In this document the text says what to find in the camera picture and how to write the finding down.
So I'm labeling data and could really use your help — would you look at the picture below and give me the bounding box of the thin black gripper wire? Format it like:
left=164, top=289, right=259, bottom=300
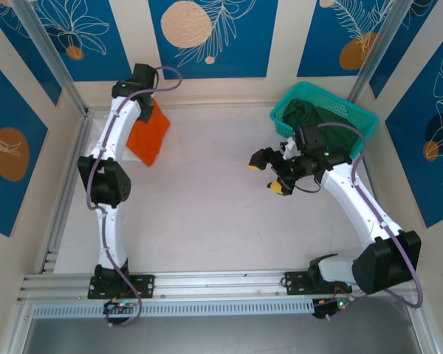
left=292, top=181, right=321, bottom=195

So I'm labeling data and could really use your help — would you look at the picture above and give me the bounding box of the blue floral wall panel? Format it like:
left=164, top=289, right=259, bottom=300
left=0, top=53, right=49, bottom=237
left=148, top=0, right=280, bottom=80
left=297, top=0, right=396, bottom=78
left=0, top=0, right=63, bottom=107
left=385, top=35, right=443, bottom=229
left=368, top=0, right=443, bottom=100
left=24, top=0, right=134, bottom=83

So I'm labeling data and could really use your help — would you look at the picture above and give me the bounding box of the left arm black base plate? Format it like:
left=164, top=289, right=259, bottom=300
left=87, top=274, right=156, bottom=299

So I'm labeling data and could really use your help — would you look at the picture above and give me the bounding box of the teal plastic basket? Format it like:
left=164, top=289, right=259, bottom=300
left=269, top=80, right=380, bottom=163

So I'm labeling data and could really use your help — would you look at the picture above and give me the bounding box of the dark green t-shirt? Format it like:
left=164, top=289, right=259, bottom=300
left=282, top=97, right=359, bottom=156

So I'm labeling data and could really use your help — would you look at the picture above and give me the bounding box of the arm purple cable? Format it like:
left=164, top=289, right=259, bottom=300
left=317, top=122, right=425, bottom=322
left=86, top=66, right=182, bottom=328

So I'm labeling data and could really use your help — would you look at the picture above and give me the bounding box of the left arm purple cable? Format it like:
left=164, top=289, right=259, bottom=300
left=86, top=66, right=182, bottom=328

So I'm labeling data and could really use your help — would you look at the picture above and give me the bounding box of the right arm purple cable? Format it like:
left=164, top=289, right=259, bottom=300
left=317, top=122, right=425, bottom=322

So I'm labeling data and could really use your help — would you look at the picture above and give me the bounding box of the orange t-shirt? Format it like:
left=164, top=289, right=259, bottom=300
left=125, top=98, right=171, bottom=169

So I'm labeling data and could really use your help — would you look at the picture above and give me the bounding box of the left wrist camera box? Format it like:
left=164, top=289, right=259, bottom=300
left=131, top=63, right=159, bottom=89

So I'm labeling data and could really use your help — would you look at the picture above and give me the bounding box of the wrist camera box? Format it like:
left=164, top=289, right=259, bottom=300
left=294, top=124, right=325, bottom=153
left=131, top=63, right=159, bottom=89

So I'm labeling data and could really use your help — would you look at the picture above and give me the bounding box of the aluminium corner post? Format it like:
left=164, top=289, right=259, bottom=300
left=11, top=0, right=89, bottom=116
left=348, top=0, right=410, bottom=105

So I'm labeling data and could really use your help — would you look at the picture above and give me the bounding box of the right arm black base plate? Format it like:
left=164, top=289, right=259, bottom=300
left=284, top=271, right=354, bottom=296

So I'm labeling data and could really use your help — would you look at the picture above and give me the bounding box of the right white camera bracket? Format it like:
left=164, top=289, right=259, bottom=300
left=282, top=136, right=298, bottom=160

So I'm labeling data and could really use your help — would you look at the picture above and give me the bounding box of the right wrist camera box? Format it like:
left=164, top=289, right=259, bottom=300
left=294, top=124, right=325, bottom=153

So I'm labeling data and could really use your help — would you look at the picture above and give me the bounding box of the aluminium frame beam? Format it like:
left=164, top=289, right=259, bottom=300
left=16, top=265, right=424, bottom=306

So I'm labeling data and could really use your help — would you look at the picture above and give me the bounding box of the white slotted cable duct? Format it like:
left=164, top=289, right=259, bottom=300
left=32, top=298, right=315, bottom=319

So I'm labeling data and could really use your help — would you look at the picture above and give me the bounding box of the grey metal lower shelf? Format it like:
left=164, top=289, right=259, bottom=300
left=21, top=316, right=422, bottom=354

